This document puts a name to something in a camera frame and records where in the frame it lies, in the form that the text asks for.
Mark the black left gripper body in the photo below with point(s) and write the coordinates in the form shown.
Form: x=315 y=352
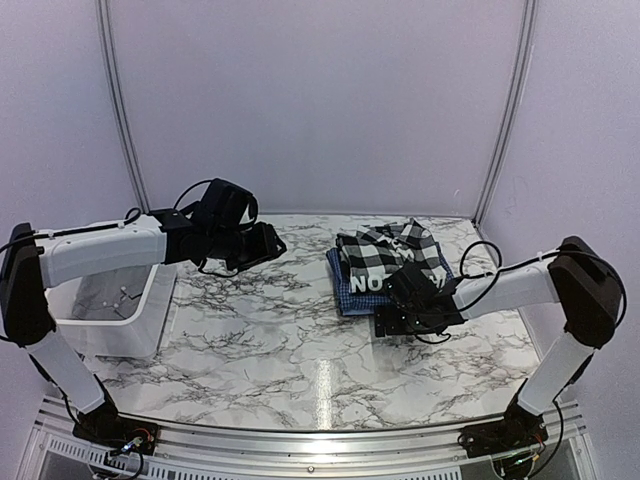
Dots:
x=238 y=251

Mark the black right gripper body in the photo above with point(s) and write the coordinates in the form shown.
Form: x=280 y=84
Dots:
x=412 y=323

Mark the blue checkered shirt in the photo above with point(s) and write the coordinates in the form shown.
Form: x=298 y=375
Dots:
x=348 y=303

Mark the black white checkered shirt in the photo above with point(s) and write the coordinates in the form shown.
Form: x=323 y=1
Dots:
x=374 y=253

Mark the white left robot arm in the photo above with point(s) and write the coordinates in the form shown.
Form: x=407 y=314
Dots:
x=222 y=225

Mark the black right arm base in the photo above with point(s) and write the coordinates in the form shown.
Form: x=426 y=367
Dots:
x=517 y=429

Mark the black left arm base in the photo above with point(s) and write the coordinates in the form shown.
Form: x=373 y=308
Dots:
x=106 y=426

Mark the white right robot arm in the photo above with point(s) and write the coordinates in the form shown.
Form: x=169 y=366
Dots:
x=588 y=288

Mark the grey cloth in bin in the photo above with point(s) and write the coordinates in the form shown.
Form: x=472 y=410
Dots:
x=107 y=298

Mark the white plastic bin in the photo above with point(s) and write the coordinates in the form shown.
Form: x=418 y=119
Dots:
x=136 y=337

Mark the aluminium front frame rail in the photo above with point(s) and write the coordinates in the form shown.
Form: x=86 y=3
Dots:
x=184 y=451

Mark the right aluminium wall post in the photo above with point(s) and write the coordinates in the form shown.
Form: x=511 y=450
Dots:
x=515 y=92

